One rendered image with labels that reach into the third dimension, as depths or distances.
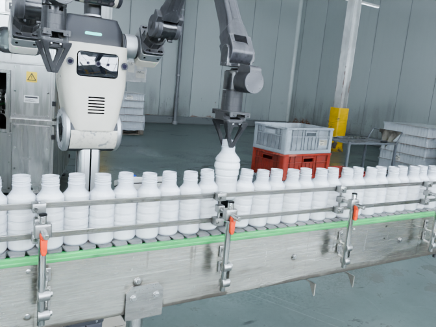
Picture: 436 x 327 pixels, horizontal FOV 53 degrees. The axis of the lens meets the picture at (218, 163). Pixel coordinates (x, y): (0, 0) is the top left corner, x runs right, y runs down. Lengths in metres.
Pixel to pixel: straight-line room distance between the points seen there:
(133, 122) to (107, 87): 9.19
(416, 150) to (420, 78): 5.09
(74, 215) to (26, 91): 3.72
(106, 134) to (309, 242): 0.81
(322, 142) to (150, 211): 2.95
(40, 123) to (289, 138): 2.48
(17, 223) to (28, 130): 3.73
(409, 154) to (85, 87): 7.34
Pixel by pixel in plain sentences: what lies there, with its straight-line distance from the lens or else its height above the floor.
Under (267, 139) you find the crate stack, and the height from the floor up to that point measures 0.98.
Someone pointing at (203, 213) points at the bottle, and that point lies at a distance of 1.18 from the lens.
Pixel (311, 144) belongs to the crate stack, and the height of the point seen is 0.97.
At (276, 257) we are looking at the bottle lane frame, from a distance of 1.33.
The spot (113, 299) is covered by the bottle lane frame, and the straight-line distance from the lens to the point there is 1.13.
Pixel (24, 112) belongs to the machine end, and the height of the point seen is 0.95.
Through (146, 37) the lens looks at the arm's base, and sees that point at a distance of 1.72.
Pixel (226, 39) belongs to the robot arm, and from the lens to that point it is 1.19.
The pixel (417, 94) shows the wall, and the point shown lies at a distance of 13.23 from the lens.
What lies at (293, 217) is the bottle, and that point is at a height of 1.02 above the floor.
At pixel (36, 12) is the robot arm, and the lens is 1.51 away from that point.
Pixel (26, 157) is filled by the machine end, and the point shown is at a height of 0.50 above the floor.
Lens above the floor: 1.40
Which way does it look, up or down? 10 degrees down
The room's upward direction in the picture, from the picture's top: 5 degrees clockwise
